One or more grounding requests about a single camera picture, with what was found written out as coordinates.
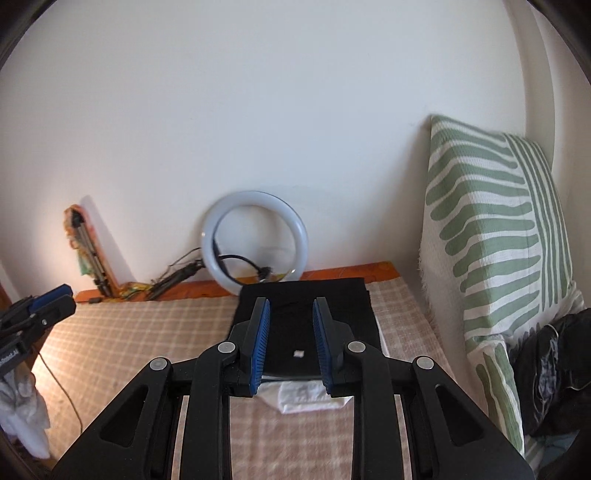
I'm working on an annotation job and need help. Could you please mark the black t-shirt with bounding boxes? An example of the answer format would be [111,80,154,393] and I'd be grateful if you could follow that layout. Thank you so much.
[232,277,381,381]

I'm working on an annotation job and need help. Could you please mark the pile of white clothes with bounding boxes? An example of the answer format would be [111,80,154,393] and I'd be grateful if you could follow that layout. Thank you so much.
[256,380,353,415]

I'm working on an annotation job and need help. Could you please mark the left hand white glove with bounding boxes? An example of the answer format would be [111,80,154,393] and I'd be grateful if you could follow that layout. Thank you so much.
[1,363,50,460]

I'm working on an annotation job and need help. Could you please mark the checkered beige bed cover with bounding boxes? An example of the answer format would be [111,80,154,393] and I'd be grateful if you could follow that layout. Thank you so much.
[29,275,491,480]

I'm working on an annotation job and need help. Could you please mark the grey tripod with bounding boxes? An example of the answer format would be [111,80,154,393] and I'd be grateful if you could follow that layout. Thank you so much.
[72,211,113,298]

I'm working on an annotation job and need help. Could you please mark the orange patterned bed sheet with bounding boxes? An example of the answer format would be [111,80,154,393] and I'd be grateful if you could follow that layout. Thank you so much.
[73,261,402,304]

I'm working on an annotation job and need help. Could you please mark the green striped white pillow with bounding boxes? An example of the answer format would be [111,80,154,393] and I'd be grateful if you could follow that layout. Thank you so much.
[420,115,584,467]

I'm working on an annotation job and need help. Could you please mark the black garment by pillow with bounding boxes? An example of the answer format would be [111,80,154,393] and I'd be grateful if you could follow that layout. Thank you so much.
[512,309,590,437]

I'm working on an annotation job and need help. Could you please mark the black ring light stand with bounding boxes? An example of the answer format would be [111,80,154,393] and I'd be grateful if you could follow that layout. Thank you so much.
[145,243,273,301]

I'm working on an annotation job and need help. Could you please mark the white ring light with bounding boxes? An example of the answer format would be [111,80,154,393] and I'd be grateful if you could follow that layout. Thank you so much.
[199,190,308,295]

